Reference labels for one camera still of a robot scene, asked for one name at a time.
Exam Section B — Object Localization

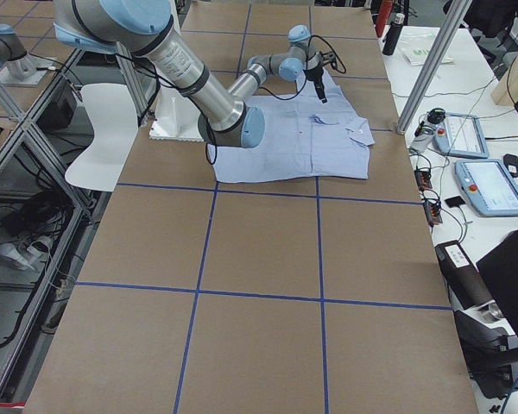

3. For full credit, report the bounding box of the light blue striped shirt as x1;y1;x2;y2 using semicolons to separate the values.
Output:
208;72;375;183

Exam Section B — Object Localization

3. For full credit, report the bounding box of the red fire extinguisher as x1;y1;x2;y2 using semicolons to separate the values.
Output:
375;0;394;38

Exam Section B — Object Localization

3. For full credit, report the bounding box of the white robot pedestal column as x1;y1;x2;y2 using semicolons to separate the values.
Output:
149;86;203;142

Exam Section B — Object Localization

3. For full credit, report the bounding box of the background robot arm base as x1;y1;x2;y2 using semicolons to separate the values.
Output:
0;23;56;87

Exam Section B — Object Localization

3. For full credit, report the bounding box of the white plastic chair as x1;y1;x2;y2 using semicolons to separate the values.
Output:
65;83;139;192

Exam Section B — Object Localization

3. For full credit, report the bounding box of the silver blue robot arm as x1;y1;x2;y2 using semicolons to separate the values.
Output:
54;0;335;148

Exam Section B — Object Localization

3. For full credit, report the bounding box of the aluminium frame post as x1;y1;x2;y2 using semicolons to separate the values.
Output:
395;0;471;135

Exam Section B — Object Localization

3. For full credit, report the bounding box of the small black square pad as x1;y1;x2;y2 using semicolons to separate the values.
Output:
445;196;465;208

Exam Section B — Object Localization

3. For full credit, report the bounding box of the black box with label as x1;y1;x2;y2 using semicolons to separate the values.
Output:
434;241;493;309

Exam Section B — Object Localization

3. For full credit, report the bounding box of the black water bottle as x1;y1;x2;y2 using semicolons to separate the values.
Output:
382;13;405;56

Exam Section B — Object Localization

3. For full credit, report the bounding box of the small circuit board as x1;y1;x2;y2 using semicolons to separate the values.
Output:
423;199;443;228
414;169;433;191

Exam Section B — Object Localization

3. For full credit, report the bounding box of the lower teach pendant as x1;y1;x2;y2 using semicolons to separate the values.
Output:
454;159;518;217

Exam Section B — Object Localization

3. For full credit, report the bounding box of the teach pendant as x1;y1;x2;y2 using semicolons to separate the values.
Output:
454;159;518;217
433;113;490;159

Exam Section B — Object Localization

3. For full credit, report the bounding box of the black power adapter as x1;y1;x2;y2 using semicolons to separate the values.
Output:
502;154;518;178

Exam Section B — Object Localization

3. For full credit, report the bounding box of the black monitor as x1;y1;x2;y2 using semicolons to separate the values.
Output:
477;230;518;335

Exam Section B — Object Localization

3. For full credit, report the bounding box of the upper small circuit board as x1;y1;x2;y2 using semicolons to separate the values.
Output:
414;169;433;191

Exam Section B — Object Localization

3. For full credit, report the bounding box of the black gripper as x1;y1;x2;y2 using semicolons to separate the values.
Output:
305;55;327;104

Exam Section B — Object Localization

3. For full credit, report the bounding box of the lower small circuit board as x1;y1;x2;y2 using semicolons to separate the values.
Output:
423;199;443;228

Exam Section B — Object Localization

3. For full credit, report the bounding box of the white green paper booklet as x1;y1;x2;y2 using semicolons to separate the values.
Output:
398;37;434;66

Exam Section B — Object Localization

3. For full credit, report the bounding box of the upper teach pendant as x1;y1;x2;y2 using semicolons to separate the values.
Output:
433;113;490;159

